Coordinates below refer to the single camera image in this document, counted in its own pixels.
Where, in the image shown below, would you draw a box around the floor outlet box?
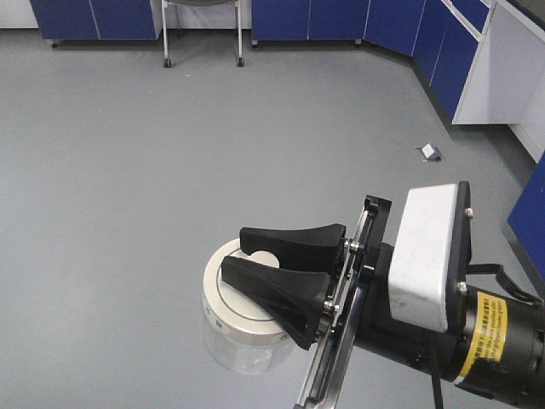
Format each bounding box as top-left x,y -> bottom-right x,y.
416,143 -> 445,163

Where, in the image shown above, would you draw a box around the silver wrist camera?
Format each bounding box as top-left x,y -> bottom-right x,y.
387,181 -> 471,333

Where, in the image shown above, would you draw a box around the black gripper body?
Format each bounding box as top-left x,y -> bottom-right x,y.
296,196 -> 439,408

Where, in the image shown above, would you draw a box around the metal rolling stool frame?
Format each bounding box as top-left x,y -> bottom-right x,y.
160,0 -> 246,68

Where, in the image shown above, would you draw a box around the blue lab cabinets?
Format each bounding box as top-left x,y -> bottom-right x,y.
29,0 -> 545,295

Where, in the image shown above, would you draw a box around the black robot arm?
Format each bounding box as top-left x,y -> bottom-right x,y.
221,181 -> 544,408

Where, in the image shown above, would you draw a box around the glass jar with white lid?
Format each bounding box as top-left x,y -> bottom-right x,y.
202,239 -> 295,375

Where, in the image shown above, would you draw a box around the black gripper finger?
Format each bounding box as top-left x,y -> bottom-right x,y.
239,223 -> 346,273
221,256 -> 331,350

